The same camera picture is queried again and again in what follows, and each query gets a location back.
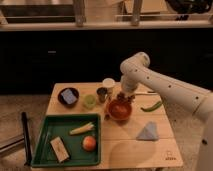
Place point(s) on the dark red grape bunch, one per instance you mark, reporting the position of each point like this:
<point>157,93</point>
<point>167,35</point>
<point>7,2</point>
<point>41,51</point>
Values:
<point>121,97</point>

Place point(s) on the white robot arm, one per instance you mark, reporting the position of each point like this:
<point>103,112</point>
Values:
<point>197,100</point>

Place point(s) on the red orange bowl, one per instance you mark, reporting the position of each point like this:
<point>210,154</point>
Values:
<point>119,110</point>

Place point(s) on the black bowl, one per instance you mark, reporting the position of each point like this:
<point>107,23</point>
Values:
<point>62,101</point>

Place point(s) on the white cup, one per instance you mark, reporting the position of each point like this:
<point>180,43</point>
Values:
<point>109,84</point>

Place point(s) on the dark metal mug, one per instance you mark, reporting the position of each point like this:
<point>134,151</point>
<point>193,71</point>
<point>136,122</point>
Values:
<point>102,93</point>

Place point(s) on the green plastic cup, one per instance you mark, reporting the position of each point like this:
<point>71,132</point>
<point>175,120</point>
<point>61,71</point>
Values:
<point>89,101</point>

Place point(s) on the blue sponge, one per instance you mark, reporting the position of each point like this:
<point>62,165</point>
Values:
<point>68,96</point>

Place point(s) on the green pepper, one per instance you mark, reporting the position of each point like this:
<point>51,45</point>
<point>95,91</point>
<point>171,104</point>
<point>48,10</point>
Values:
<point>153,107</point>

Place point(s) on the orange round fruit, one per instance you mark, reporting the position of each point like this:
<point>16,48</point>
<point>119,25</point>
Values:
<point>89,143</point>

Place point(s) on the blue folded cloth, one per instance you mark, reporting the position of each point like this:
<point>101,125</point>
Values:
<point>149,132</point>

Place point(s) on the green plastic tray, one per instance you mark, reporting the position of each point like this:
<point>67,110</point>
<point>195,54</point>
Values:
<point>59,126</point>

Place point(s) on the beige rectangular sponge block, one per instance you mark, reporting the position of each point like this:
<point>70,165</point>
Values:
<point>59,149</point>

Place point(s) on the black stand bar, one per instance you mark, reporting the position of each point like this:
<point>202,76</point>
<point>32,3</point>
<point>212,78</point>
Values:
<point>26,139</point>

